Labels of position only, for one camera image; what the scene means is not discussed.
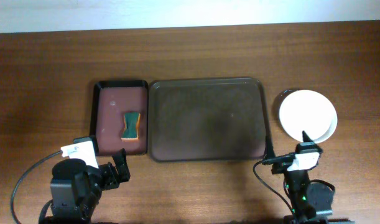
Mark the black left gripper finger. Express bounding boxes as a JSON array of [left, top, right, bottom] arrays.
[[113, 148, 131, 182], [73, 135, 99, 156]]

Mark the green orange sponge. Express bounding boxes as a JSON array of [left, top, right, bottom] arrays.
[[121, 112, 141, 141]]

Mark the large brown tray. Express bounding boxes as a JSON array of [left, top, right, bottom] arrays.
[[147, 77, 271, 162]]

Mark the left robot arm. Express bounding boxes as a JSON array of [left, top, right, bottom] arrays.
[[38, 136, 131, 223]]

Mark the cream plate with red sauce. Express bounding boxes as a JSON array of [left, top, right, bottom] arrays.
[[278, 90, 338, 143]]

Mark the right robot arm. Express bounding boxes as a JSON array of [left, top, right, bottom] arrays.
[[261, 132, 335, 223]]

